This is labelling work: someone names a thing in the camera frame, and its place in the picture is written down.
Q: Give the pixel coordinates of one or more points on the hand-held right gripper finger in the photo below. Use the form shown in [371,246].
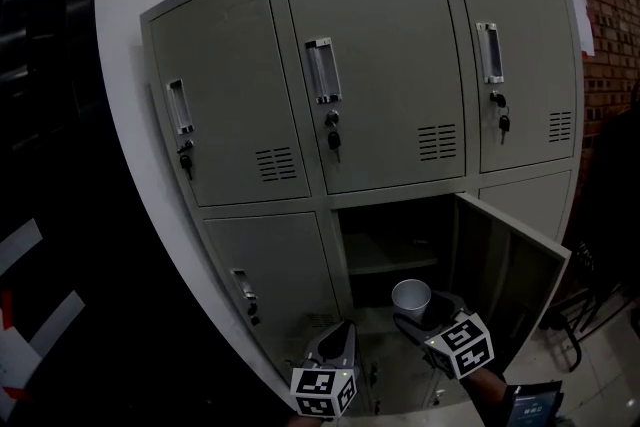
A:
[414,334]
[445,310]

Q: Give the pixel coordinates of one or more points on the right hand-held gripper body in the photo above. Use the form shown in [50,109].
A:
[465,345]

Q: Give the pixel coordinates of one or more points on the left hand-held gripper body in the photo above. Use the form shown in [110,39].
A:
[320,390]

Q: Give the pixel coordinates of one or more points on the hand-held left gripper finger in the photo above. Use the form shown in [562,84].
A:
[352,347]
[327,342]

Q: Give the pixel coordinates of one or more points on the white paper cup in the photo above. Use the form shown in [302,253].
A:
[411,300]

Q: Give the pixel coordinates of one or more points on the grey metal locker cabinet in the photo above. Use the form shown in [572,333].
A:
[375,65]

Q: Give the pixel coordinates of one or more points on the person's right forearm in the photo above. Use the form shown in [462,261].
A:
[485,400]

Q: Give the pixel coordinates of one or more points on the person's left forearm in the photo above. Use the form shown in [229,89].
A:
[307,422]

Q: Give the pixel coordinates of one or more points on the locker door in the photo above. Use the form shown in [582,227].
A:
[510,265]

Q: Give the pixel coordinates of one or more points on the black cabinet key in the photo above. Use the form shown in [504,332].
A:
[252,310]
[333,137]
[502,120]
[186,160]

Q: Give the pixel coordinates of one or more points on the black smartphone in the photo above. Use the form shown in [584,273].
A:
[532,407]

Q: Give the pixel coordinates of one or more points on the black clothes rack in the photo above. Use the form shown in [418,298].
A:
[571,350]

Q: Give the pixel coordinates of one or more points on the black bag with white print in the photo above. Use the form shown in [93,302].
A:
[585,256]

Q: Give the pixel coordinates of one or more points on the black hanging garment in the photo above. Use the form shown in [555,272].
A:
[615,215]

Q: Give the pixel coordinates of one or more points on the white notice with red tape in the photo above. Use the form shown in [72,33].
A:
[17,360]

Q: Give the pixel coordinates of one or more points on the white paper sheet red tape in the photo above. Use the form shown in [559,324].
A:
[582,25]

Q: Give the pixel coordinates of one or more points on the black elevator door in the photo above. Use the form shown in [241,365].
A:
[45,65]

